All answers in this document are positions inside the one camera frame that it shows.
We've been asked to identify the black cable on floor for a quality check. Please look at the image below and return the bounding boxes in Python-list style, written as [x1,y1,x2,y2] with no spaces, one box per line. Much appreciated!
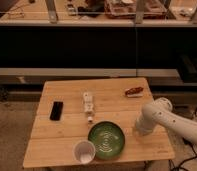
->
[167,102,197,171]

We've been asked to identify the white paper cup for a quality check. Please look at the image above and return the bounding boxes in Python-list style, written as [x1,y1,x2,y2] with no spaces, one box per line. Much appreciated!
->
[73,140,96,164]

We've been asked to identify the cluttered tray on shelf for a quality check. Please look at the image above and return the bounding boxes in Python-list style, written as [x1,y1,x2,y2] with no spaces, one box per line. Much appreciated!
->
[104,0,167,18]

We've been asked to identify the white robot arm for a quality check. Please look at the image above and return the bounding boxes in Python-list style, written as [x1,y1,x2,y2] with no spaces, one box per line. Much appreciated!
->
[135,98,197,145]

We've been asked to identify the dark tools on shelf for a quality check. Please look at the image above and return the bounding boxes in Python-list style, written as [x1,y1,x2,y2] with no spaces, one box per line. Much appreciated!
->
[66,2,104,17]

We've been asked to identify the green ceramic bowl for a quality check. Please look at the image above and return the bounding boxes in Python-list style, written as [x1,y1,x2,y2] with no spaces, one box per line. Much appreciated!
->
[88,121,125,160]

